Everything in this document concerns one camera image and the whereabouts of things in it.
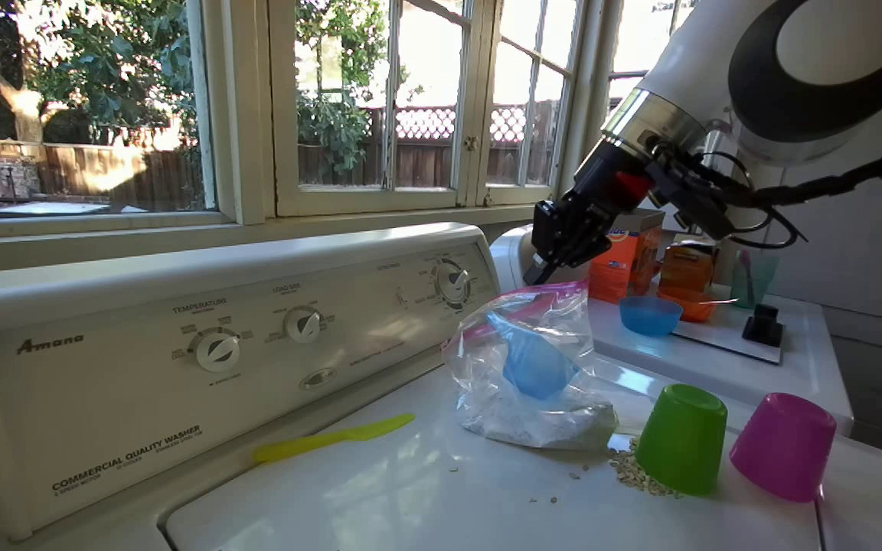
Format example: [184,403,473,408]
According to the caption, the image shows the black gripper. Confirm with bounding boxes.
[522,139,673,288]

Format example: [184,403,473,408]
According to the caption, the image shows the blue measuring cup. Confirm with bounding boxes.
[482,308,584,400]

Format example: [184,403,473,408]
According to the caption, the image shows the clear plastic zip bag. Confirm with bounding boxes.
[448,282,622,454]

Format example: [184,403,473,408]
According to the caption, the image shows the orange plastic cup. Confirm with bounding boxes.
[588,234,640,307]

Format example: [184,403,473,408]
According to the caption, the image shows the teal translucent cup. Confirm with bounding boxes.
[728,241,784,308]

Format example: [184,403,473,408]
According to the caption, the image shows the green plastic cup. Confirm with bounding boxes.
[631,382,731,499]

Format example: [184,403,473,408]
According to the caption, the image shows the pink plastic cup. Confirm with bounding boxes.
[728,392,840,506]

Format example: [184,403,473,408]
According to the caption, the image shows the light blue plastic bowl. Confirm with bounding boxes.
[619,294,686,338]

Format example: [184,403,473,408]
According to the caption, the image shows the white washer control knob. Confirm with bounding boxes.
[430,260,473,308]
[190,326,246,375]
[282,307,323,346]

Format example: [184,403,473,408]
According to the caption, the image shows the white flat board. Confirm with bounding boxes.
[669,302,789,367]

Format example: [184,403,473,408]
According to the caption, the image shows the spilled grain pile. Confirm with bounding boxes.
[605,450,680,499]

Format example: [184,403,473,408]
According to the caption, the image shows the white Whirlpool laundry machine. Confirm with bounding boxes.
[485,217,858,432]

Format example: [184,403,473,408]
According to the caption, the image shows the yellow-green plastic spoon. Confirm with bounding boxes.
[248,411,417,469]

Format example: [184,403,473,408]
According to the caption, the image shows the wooden garden fence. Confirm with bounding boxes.
[0,96,605,210]

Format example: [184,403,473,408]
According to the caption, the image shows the white Amana washing machine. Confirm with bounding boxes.
[0,221,882,551]

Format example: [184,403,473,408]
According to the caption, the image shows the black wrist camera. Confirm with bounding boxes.
[657,125,766,241]

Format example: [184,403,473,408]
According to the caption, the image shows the black camera stand base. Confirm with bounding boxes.
[740,300,786,350]

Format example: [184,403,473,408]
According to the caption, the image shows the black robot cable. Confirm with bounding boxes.
[734,111,882,255]

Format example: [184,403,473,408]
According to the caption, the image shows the cream wooden window frame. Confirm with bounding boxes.
[0,0,689,274]

